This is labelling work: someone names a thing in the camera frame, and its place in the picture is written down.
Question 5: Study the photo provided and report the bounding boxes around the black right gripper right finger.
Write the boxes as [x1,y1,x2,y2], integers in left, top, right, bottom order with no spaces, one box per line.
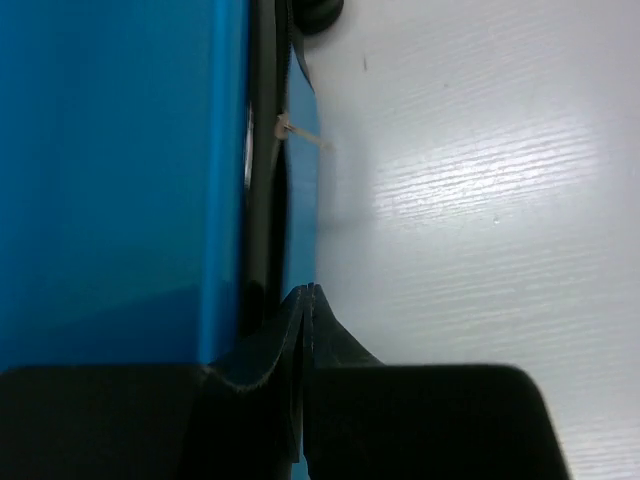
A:
[303,285,569,479]

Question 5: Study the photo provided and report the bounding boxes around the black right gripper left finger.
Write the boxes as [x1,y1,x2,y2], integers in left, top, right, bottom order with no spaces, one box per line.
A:
[1,287,305,479]

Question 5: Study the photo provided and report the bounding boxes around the blue kids suitcase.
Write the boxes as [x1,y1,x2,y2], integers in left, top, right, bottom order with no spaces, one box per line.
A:
[1,1,343,370]

